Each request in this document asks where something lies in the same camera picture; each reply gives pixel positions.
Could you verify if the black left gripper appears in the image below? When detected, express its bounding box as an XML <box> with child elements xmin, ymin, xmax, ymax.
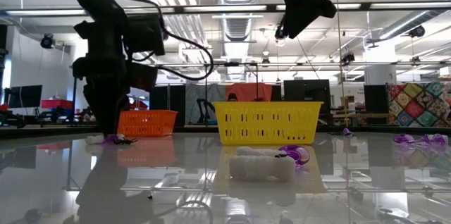
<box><xmin>73</xmin><ymin>56</ymin><xmax>130</xmax><ymax>136</ymax></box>

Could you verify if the orange plastic basket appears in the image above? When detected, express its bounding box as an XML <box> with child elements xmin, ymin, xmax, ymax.
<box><xmin>117</xmin><ymin>109</ymin><xmax>178</xmax><ymax>137</ymax></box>

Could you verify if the red table cover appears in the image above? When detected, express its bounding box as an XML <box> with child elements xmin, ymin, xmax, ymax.
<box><xmin>40</xmin><ymin>99</ymin><xmax>75</xmax><ymax>109</ymax></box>

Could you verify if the black partition panel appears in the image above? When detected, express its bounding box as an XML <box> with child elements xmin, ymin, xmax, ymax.
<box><xmin>364</xmin><ymin>85</ymin><xmax>388</xmax><ymax>114</ymax></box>
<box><xmin>149</xmin><ymin>85</ymin><xmax>186</xmax><ymax>128</ymax></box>

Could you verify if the large black screen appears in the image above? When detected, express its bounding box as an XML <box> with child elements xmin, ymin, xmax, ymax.
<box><xmin>283</xmin><ymin>79</ymin><xmax>331</xmax><ymax>114</ymax></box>

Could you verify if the orange cloth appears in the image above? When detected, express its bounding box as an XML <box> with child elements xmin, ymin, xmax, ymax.
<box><xmin>225</xmin><ymin>82</ymin><xmax>273</xmax><ymax>103</ymax></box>

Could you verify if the black computer monitor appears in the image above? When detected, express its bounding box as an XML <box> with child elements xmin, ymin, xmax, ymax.
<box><xmin>7</xmin><ymin>85</ymin><xmax>43</xmax><ymax>109</ymax></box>

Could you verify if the white round pillar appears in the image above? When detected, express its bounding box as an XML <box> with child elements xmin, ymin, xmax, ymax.
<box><xmin>364</xmin><ymin>40</ymin><xmax>397</xmax><ymax>86</ymax></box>

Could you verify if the yellow plastic basket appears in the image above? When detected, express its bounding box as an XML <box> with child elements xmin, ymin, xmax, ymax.
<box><xmin>212</xmin><ymin>101</ymin><xmax>324</xmax><ymax>146</ymax></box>

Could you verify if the grey cloth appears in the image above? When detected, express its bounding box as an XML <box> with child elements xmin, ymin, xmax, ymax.
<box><xmin>185</xmin><ymin>82</ymin><xmax>227</xmax><ymax>125</ymax></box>

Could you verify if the colourful patchwork quilt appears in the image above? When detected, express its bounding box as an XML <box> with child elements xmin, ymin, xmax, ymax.
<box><xmin>386</xmin><ymin>82</ymin><xmax>451</xmax><ymax>128</ymax></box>

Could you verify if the yellow hanging cord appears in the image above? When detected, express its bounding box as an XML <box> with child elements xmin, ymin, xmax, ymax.
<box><xmin>333</xmin><ymin>0</ymin><xmax>350</xmax><ymax>127</ymax></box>

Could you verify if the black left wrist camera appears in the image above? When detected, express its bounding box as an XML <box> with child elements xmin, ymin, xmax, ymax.
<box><xmin>126</xmin><ymin>62</ymin><xmax>159</xmax><ymax>93</ymax></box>

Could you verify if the silver ventilation duct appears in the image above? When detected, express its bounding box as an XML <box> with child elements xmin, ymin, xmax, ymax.
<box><xmin>214</xmin><ymin>0</ymin><xmax>264</xmax><ymax>82</ymax></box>
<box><xmin>378</xmin><ymin>8</ymin><xmax>451</xmax><ymax>41</ymax></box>

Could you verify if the black overhead frame beam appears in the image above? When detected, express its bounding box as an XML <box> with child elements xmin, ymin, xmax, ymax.
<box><xmin>0</xmin><ymin>2</ymin><xmax>451</xmax><ymax>16</ymax></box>

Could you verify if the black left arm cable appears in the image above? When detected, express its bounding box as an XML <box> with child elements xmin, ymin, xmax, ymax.
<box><xmin>111</xmin><ymin>0</ymin><xmax>215</xmax><ymax>81</ymax></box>

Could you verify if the black background rig frame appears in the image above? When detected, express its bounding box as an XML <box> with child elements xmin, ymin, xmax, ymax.
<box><xmin>130</xmin><ymin>62</ymin><xmax>260</xmax><ymax>126</ymax></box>

